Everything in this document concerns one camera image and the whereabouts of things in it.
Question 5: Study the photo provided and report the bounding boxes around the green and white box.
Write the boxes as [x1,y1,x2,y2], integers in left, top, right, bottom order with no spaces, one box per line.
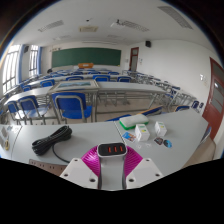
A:
[118,113,150,131]

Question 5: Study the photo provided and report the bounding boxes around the orange lectern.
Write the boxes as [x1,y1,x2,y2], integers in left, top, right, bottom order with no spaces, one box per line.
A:
[77,62,95,70]

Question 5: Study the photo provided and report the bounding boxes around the red door with window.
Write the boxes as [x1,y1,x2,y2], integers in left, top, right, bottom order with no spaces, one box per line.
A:
[129,46,140,72]

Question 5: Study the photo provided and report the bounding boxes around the coiled black cable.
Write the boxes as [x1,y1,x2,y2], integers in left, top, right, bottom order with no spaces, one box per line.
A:
[31,125,73,164]

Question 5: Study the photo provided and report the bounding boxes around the white charger with red ports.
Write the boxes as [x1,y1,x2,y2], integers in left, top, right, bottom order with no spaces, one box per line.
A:
[96,142,128,192]

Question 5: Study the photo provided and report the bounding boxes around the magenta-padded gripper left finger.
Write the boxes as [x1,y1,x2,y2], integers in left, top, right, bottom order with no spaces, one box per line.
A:
[59,146,101,191]

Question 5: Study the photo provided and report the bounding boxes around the framed blue picture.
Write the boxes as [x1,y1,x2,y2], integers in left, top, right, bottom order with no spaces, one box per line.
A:
[49,79,100,93]

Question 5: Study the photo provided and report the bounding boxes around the ceiling air conditioner panel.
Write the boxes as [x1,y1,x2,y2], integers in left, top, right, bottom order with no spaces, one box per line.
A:
[78,25,99,33]

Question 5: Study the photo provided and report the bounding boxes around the colourful printed card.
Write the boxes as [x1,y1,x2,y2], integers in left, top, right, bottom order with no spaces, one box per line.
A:
[121,131,138,143]

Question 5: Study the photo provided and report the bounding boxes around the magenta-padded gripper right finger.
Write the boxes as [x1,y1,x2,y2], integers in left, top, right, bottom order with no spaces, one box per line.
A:
[123,146,164,190]

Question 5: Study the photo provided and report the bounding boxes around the narrow window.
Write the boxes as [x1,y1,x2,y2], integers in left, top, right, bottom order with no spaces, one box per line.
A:
[28,44,39,78]

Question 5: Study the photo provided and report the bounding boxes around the white ceiling projector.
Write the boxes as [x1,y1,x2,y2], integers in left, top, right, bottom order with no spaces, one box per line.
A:
[110,19,125,28]

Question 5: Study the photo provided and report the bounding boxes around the ceiling light panels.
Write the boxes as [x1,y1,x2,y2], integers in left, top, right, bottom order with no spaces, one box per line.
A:
[37,5,194,43]

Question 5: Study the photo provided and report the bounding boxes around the large window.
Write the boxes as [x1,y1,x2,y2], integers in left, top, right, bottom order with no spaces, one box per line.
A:
[1,44,21,94]

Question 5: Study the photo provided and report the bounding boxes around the green chalkboard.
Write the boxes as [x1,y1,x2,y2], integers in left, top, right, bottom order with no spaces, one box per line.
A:
[51,47,122,68]

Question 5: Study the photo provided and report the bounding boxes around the grey classroom desks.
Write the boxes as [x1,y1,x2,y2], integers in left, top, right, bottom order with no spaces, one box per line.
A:
[0,68,198,124]

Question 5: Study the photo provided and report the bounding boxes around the blue classroom chairs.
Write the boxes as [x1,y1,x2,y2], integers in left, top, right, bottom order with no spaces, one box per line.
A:
[0,68,206,125]

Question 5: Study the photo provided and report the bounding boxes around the dark red door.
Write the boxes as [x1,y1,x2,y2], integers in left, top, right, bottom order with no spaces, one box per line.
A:
[202,57,224,141]

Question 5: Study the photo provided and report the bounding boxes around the small white box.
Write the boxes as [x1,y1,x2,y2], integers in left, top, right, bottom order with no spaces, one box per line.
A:
[134,123,151,142]
[154,120,168,137]

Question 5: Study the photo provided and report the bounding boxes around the brown power strip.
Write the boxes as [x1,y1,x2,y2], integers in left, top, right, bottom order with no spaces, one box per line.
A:
[28,158,69,177]

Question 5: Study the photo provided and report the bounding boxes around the blue curtain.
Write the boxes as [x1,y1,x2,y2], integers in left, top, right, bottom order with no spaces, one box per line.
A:
[37,46,43,75]
[18,44,25,83]

